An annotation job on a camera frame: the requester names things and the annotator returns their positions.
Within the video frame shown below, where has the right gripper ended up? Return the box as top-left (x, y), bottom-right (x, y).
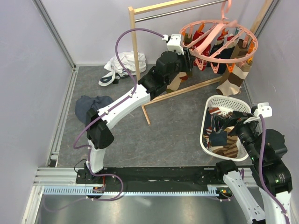
top-left (213, 110), bottom-right (262, 161)

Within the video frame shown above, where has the navy christmas sock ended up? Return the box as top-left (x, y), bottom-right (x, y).
top-left (204, 113), bottom-right (228, 147)

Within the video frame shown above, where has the pink round clip hanger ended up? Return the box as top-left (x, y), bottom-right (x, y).
top-left (180, 0), bottom-right (258, 74)

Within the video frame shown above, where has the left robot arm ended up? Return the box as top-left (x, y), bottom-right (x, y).
top-left (86, 48), bottom-right (195, 183)

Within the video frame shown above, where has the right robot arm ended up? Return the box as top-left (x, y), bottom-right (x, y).
top-left (214, 110), bottom-right (292, 224)

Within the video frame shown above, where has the white laundry basket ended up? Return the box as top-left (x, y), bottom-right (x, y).
top-left (200, 95), bottom-right (250, 162)

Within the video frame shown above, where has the red white striped sock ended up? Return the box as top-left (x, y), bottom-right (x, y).
top-left (207, 107), bottom-right (221, 115)

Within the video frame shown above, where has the brown striped sock in basket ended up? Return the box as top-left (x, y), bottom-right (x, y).
top-left (209, 136), bottom-right (239, 158)

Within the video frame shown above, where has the red christmas sock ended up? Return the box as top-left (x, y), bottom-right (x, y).
top-left (189, 28), bottom-right (214, 51)

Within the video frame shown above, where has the navy hanging sock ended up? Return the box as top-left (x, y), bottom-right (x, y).
top-left (210, 38), bottom-right (236, 75)

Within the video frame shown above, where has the white cloth bag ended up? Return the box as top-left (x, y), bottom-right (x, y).
top-left (98, 51), bottom-right (147, 87)

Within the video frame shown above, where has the wooden clothes rack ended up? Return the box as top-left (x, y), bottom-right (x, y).
top-left (128, 0), bottom-right (273, 126)

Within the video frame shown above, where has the blue grey cloth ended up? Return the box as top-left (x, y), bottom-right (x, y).
top-left (75, 96), bottom-right (113, 124)

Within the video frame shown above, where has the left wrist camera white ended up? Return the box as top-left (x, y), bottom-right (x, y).
top-left (162, 34), bottom-right (184, 55)

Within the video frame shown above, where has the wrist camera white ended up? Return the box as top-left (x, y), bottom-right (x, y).
top-left (162, 34), bottom-right (184, 55)
top-left (244, 102), bottom-right (272, 124)

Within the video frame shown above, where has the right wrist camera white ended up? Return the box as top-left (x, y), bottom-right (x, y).
top-left (244, 102), bottom-right (272, 124)

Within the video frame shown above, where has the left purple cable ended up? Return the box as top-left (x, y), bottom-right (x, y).
top-left (73, 28), bottom-right (165, 150)

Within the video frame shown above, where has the purple cable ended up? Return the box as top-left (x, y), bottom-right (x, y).
top-left (73, 28), bottom-right (165, 150)
top-left (258, 114), bottom-right (290, 224)

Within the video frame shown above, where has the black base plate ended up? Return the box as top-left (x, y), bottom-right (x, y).
top-left (76, 165), bottom-right (255, 193)

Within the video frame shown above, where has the white cable duct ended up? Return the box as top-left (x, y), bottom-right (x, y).
top-left (43, 185), bottom-right (226, 197)

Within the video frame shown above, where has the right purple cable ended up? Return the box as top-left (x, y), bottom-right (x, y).
top-left (258, 114), bottom-right (290, 224)

